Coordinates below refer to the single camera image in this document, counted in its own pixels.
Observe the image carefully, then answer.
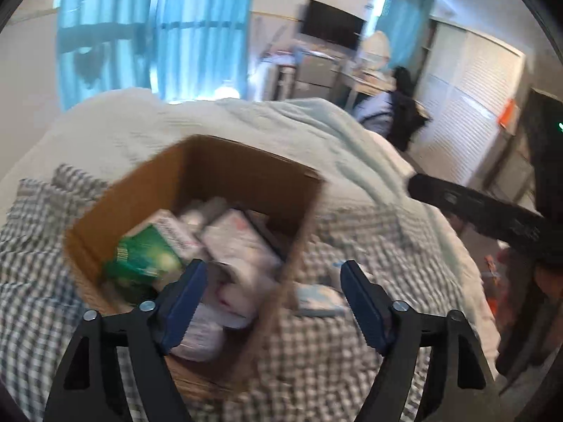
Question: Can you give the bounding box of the pale green blanket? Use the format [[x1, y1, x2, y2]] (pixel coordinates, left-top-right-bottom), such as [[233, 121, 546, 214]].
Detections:
[[0, 88, 500, 352]]

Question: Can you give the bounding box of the brown cardboard box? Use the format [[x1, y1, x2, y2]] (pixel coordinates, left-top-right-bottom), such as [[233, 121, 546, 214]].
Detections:
[[64, 134, 328, 394]]

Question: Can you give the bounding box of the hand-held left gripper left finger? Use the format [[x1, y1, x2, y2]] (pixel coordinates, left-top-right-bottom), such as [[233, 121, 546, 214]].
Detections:
[[44, 258, 209, 422]]

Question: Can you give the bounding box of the round mirror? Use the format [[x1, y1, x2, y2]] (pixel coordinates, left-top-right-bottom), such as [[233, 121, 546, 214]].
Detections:
[[360, 31, 392, 71]]

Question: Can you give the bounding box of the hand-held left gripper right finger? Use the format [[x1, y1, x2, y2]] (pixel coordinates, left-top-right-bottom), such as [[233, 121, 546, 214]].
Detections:
[[340, 259, 506, 422]]

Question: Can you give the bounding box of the grey checked bed sheet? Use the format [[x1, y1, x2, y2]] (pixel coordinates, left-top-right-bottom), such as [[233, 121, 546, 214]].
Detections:
[[0, 162, 498, 422]]

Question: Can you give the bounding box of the white louvred wardrobe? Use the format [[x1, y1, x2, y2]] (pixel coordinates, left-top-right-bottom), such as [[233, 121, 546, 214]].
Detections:
[[413, 18, 529, 194]]

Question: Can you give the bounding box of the wooden dressing desk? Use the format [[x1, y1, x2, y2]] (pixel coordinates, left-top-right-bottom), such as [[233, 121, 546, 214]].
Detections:
[[347, 68, 392, 110]]

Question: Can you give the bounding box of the blue curtain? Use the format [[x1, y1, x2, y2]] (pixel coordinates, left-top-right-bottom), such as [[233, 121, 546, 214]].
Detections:
[[55, 0, 157, 110], [374, 0, 436, 71], [154, 0, 258, 100]]

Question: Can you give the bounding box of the green white medicine box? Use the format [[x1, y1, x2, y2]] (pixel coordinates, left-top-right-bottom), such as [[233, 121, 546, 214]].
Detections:
[[103, 209, 201, 293]]

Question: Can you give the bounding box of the orange tag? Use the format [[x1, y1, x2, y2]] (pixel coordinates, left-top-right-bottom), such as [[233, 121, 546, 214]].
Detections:
[[498, 99, 516, 135]]

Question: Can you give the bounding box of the black clothes pile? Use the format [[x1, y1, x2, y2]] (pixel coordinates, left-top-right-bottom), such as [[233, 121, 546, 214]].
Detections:
[[387, 66, 434, 152]]

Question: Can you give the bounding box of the black television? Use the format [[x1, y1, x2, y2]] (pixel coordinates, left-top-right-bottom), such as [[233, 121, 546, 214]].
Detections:
[[300, 0, 368, 51]]

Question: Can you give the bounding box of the blue white mask packet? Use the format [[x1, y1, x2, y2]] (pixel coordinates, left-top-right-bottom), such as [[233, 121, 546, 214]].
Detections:
[[294, 282, 353, 318]]

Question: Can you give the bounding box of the blue white striped garment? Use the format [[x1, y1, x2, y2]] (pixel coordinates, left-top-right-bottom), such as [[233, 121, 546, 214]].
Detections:
[[355, 92, 392, 135]]

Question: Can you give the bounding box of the grey drawer cabinet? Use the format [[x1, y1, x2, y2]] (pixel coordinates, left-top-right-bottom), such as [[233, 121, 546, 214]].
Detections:
[[294, 50, 341, 102]]

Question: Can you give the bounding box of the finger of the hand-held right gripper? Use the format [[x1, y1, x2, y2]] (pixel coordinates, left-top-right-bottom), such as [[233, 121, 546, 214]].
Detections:
[[407, 173, 547, 249]]

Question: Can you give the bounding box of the white pink printed packet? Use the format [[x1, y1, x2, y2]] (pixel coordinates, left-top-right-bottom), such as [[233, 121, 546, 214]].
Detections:
[[200, 209, 282, 273]]

